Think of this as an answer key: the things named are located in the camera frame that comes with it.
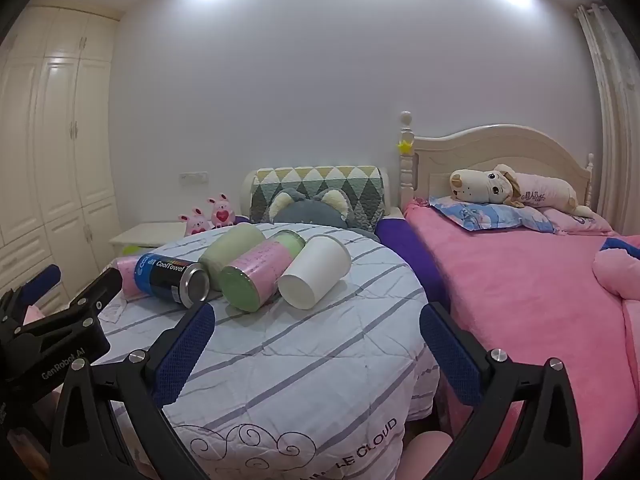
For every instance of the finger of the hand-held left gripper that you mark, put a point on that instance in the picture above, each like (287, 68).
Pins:
(45, 277)
(95, 294)

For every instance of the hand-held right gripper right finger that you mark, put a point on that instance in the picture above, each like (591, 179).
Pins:
(450, 355)

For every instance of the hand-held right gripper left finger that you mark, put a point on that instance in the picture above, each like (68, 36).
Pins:
(184, 352)

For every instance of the white paper cup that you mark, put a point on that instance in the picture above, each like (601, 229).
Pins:
(315, 270)

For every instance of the pale green cup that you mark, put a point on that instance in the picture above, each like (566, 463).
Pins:
(230, 250)

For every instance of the pink and green cup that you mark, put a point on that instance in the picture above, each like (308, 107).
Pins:
(260, 266)

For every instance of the black and blue canister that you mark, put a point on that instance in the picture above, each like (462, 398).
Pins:
(165, 279)

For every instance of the white nightstand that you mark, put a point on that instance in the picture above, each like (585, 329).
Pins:
(145, 235)

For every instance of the pink fleece blanket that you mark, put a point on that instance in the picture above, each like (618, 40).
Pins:
(525, 310)

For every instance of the pink round stool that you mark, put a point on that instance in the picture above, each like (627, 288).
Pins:
(430, 452)

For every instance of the white striped quilt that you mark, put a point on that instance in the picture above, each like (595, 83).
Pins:
(300, 360)

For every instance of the purple bed sheet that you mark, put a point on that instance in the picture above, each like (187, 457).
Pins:
(400, 247)

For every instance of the pink bunny plush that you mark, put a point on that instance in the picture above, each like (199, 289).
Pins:
(195, 222)
(221, 212)

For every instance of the cream wardrobe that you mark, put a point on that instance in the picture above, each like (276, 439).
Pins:
(60, 135)

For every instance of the blue printed pillow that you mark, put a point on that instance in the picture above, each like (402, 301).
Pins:
(500, 217)

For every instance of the cream and pink plush dog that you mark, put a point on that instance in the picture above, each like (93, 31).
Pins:
(480, 185)

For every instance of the pink pillow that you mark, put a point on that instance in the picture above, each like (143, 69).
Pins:
(575, 222)

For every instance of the pink plush cushion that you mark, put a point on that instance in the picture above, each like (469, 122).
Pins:
(620, 275)

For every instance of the grey cat plush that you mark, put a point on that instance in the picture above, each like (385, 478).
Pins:
(310, 212)

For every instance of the blue cloth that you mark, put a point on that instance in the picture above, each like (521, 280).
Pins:
(622, 245)

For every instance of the cream wooden headboard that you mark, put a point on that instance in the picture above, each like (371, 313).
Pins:
(500, 150)

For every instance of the yellow star toy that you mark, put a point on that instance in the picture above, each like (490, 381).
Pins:
(404, 146)

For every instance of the cream curtain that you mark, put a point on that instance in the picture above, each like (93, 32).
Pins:
(615, 110)

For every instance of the white wall socket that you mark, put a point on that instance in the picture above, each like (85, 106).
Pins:
(194, 178)

